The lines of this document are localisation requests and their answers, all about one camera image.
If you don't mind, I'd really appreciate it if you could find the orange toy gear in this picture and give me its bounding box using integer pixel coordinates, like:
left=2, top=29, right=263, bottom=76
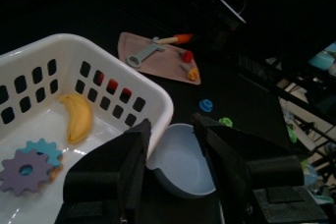
left=47, top=163, right=63, bottom=183

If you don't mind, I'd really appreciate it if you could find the pink triangular tray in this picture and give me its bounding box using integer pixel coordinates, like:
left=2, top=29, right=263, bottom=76
left=117, top=31, right=202, bottom=86

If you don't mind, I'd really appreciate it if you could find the red toy behind basket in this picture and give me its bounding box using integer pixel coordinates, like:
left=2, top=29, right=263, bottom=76
left=95, top=72, right=133, bottom=96

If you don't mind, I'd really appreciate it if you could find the green clip on frame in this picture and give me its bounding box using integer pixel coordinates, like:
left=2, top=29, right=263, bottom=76
left=286, top=125, right=298, bottom=144

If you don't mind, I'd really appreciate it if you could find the yellow toy banana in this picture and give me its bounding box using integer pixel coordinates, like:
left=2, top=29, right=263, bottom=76
left=57, top=93, right=94, bottom=145

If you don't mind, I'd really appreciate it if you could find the blue toy nut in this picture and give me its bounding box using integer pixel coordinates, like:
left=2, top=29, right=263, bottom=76
left=198, top=98, right=214, bottom=113

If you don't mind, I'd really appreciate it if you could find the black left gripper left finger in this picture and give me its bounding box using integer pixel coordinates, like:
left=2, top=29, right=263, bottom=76
left=53, top=118, right=151, bottom=224

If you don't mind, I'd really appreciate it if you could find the yellow toy bolt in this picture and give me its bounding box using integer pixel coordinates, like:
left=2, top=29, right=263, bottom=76
left=179, top=63, right=201, bottom=83

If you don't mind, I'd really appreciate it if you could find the teal toy gear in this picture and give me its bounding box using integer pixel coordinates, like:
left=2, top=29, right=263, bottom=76
left=15, top=138, right=63, bottom=169

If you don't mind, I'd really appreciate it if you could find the teal plastic container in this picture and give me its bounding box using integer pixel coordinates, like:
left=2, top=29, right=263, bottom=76
left=306, top=42, right=336, bottom=73

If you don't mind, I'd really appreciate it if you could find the red toy bolt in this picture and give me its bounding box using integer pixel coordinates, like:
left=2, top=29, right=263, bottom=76
left=178, top=49, right=195, bottom=65

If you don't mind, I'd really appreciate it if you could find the light blue bowl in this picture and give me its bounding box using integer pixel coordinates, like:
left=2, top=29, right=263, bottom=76
left=145, top=123, right=215, bottom=200

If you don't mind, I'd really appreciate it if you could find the white plastic slotted basket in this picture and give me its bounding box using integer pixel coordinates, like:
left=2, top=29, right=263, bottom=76
left=0, top=32, right=174, bottom=224

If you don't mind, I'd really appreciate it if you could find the purple toy gear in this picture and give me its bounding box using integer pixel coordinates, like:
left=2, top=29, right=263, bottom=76
left=0, top=149, right=54, bottom=197

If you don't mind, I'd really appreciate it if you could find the orange-handled toy screwdriver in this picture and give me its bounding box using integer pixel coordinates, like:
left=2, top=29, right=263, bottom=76
left=155, top=32, right=194, bottom=46

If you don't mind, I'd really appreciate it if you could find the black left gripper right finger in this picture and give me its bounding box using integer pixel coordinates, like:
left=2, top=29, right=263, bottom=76
left=191, top=113, right=330, bottom=224

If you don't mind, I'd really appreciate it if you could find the grey toy wrench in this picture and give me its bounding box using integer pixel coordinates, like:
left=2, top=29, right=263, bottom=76
left=125, top=36, right=166, bottom=69

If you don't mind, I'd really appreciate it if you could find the green toy nut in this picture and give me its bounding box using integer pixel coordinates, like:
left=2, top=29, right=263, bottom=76
left=217, top=117, right=234, bottom=128

